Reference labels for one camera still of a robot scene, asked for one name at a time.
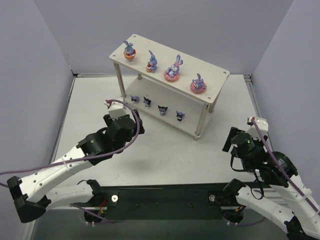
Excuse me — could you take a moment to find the purple imp figure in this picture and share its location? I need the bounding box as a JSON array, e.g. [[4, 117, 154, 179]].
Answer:
[[130, 95, 140, 104]]

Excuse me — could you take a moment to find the black imp figure front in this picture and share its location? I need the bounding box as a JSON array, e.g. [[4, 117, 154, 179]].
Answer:
[[143, 96, 152, 108]]

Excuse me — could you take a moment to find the black-headed figure purple bow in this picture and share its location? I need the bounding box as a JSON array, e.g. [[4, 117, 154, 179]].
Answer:
[[157, 105, 168, 116]]

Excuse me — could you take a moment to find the purple-headed figure black bow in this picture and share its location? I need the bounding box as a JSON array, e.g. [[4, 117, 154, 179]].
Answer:
[[175, 110, 186, 122]]

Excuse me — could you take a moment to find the purple bunny with red cake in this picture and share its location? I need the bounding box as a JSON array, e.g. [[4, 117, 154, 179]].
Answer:
[[146, 50, 158, 73]]

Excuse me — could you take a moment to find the large bunny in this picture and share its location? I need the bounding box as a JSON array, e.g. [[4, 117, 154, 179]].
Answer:
[[163, 54, 183, 82]]

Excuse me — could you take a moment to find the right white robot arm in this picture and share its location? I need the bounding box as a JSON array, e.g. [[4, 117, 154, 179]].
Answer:
[[222, 127, 320, 240]]

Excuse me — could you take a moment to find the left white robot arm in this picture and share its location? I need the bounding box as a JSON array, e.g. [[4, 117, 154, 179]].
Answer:
[[7, 109, 145, 223]]

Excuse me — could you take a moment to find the light wooden two-tier shelf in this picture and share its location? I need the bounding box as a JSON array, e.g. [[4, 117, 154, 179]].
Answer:
[[109, 34, 230, 141]]

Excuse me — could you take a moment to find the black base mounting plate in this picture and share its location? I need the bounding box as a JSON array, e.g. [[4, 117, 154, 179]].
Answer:
[[72, 183, 253, 221]]

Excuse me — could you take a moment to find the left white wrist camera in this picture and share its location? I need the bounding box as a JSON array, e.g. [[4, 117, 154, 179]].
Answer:
[[104, 99, 128, 120]]

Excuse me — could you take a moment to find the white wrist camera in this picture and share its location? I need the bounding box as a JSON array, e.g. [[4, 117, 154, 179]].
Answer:
[[104, 99, 128, 120], [246, 116, 269, 141]]

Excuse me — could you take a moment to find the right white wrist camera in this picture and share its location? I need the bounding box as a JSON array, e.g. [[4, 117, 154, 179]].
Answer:
[[246, 116, 269, 141]]

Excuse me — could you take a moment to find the black loop cable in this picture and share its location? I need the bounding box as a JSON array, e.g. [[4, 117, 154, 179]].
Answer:
[[251, 183, 266, 200]]

